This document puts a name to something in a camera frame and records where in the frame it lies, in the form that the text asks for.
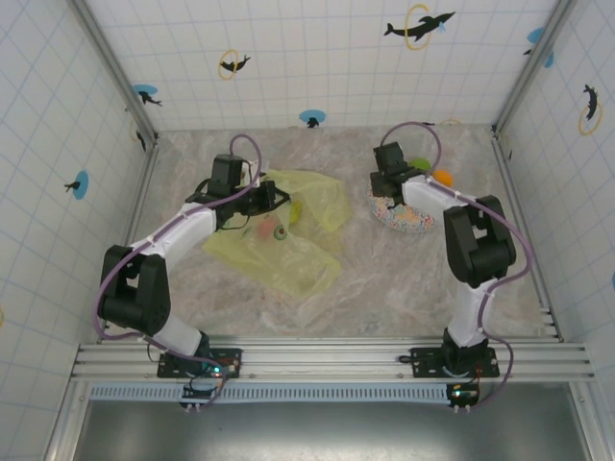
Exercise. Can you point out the pink peach fruit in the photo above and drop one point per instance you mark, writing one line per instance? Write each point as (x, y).
(265, 228)

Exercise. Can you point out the orange fruit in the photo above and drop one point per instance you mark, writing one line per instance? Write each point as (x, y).
(443, 177)

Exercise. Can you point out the yellow avocado print plastic bag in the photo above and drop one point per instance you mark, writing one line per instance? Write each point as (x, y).
(288, 269)

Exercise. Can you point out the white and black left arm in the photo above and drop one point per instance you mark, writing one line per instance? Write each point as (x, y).
(187, 223)

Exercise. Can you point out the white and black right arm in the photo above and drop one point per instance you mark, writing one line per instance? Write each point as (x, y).
(427, 197)

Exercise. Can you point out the colourful patterned plate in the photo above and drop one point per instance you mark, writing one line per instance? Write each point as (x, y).
(408, 221)

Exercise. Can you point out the green fruit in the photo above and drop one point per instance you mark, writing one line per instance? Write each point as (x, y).
(420, 163)

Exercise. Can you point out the small black controller board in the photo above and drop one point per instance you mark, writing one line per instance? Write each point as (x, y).
(197, 394)
(463, 395)

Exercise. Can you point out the blue circle fish sticker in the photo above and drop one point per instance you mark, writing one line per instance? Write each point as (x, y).
(535, 34)

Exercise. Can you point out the grey steel sheet panel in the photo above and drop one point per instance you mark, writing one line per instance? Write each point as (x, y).
(336, 432)

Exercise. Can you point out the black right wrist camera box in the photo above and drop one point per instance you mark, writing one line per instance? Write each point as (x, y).
(391, 156)

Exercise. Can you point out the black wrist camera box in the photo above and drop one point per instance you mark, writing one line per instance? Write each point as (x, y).
(391, 156)
(226, 173)

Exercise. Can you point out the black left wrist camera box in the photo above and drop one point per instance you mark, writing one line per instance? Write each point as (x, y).
(226, 173)

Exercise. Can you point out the aluminium side rail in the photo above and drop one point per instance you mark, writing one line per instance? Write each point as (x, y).
(139, 201)
(528, 240)

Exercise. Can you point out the aluminium rail beam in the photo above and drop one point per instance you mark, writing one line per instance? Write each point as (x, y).
(327, 357)

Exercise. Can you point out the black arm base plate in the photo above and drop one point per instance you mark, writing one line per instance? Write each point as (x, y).
(423, 357)
(168, 367)

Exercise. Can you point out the aluminium frame post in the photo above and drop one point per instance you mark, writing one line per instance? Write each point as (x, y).
(533, 67)
(115, 72)

